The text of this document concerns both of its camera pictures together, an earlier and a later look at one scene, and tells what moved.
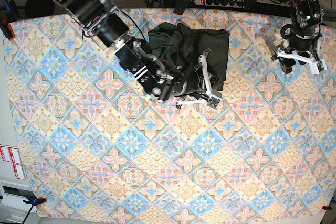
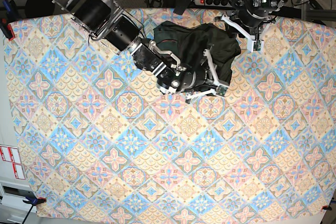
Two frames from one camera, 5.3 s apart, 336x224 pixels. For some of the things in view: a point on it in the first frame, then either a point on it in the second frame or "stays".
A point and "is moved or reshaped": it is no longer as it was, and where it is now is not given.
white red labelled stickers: (11, 154) stays
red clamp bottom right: (326, 207) stays
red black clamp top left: (11, 14) stays
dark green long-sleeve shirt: (176, 45) is moved or reshaped
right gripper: (300, 44) → (248, 20)
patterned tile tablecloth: (94, 146) stays
